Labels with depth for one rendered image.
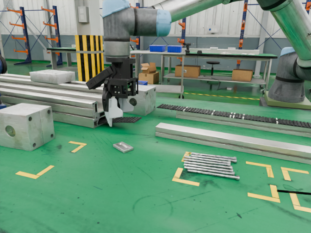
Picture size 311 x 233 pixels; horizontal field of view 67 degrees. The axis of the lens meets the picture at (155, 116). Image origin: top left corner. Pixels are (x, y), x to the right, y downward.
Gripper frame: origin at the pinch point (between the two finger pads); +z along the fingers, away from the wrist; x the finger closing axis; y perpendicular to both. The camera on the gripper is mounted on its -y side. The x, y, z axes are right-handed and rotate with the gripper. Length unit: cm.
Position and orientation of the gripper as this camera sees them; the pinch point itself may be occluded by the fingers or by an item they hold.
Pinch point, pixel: (114, 119)
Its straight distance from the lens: 77.5
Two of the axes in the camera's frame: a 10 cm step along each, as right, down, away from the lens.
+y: 9.2, 1.4, -3.7
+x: 3.9, -2.8, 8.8
